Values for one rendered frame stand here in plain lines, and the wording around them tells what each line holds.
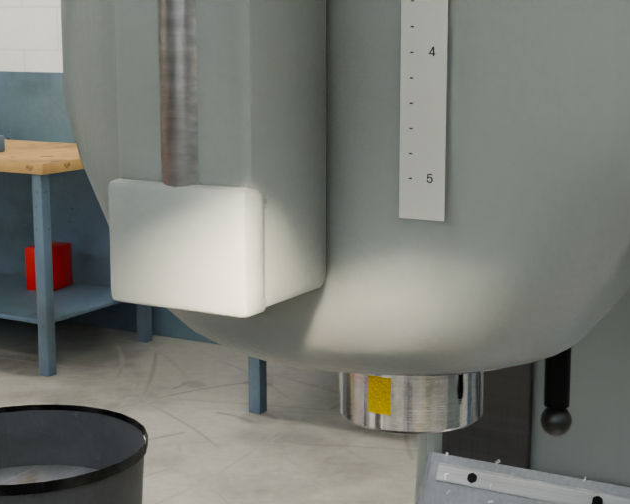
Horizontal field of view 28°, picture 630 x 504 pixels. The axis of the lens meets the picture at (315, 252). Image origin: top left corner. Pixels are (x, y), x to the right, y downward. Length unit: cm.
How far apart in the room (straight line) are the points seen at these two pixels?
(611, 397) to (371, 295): 49
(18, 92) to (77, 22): 586
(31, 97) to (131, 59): 587
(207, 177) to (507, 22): 8
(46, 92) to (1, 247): 84
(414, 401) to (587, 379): 41
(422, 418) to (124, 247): 13
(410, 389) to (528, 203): 11
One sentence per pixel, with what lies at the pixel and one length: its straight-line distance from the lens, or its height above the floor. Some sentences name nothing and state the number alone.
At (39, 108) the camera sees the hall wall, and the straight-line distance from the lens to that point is 614.
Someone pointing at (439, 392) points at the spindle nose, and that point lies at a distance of 40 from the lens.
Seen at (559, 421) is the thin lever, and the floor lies 129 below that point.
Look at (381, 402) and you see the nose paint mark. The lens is 40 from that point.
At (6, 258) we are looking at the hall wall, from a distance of 641.
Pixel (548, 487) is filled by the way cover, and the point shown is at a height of 112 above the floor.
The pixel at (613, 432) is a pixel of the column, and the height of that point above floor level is 116.
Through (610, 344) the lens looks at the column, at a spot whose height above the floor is 122.
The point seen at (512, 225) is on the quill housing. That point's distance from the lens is 31.
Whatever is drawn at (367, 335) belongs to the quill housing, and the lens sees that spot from 32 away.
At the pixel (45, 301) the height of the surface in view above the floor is 32.
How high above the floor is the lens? 141
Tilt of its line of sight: 10 degrees down
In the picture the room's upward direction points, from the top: straight up
